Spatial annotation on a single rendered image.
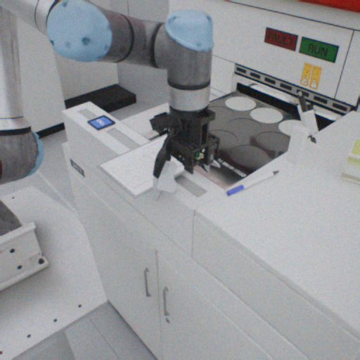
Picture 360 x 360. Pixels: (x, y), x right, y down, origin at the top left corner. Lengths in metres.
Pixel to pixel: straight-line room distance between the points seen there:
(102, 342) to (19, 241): 0.96
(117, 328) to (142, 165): 1.00
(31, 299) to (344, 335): 0.56
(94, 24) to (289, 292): 0.49
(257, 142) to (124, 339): 1.01
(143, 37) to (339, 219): 0.48
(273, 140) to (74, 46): 0.68
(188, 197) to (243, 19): 0.74
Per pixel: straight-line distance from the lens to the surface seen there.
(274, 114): 1.18
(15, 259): 0.79
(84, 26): 0.50
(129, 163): 0.81
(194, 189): 0.75
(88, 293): 0.77
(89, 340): 1.66
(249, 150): 0.99
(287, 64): 1.22
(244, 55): 1.32
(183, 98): 0.62
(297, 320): 0.66
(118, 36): 0.55
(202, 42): 0.59
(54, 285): 0.80
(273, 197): 0.74
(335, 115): 1.16
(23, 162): 0.88
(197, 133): 0.64
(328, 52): 1.14
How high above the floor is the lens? 1.44
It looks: 38 degrees down
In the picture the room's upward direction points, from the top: straight up
